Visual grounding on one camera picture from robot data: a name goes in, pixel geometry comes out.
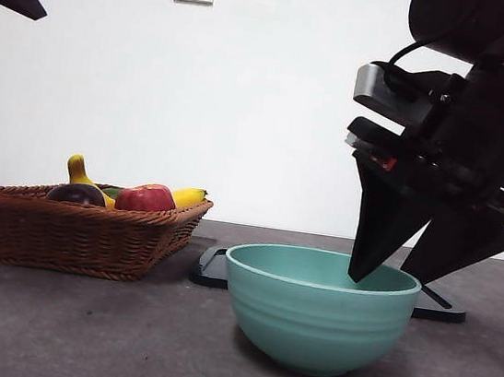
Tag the dark red plum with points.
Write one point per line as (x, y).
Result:
(76, 195)

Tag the black rectangular tray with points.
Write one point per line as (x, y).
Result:
(440, 311)

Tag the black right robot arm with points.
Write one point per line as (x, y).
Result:
(499, 114)

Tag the brown wicker basket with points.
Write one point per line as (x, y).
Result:
(69, 239)

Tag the yellow banana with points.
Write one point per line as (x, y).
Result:
(78, 172)

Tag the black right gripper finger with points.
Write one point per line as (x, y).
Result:
(382, 224)
(458, 243)

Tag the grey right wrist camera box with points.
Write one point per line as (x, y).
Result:
(372, 86)

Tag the red apple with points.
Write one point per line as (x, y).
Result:
(146, 198)

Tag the teal ribbed bowl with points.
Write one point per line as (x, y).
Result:
(317, 332)

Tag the green fruit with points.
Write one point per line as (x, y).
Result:
(111, 192)

